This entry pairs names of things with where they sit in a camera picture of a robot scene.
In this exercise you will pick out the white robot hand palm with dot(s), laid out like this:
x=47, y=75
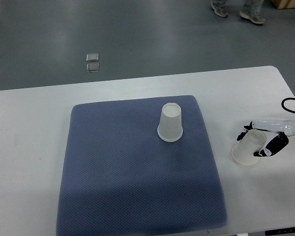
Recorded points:
x=286, y=126

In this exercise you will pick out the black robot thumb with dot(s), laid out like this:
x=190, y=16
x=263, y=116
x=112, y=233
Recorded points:
x=274, y=146

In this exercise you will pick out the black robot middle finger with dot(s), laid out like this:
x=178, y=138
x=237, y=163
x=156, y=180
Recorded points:
x=248, y=127

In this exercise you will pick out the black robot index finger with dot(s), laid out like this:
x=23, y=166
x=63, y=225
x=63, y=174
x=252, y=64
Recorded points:
x=241, y=135

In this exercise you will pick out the white paper cup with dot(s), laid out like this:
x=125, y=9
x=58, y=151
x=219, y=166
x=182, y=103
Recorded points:
x=253, y=141
x=170, y=124

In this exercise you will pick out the white paper cup on mat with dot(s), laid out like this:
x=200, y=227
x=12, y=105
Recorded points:
x=170, y=124

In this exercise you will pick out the black table control panel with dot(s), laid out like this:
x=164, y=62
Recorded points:
x=280, y=231

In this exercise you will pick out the person's right grey shoe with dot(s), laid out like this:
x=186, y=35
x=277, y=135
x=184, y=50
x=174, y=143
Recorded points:
x=256, y=19

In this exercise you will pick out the person's grey shoe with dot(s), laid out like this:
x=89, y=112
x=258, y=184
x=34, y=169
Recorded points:
x=256, y=19
x=219, y=8

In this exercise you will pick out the person's left grey shoe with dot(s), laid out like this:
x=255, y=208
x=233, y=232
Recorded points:
x=219, y=8

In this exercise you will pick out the wooden box corner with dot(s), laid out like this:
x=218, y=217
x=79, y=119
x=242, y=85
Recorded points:
x=284, y=4

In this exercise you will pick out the blue textured cushion mat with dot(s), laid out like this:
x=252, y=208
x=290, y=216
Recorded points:
x=120, y=178

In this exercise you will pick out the lower metal floor plate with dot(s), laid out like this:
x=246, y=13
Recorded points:
x=92, y=67

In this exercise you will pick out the metal floor plate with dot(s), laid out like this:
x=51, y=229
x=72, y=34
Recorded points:
x=92, y=57
x=92, y=67

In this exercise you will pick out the upper metal floor plate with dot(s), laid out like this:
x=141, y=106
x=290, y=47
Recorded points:
x=92, y=57

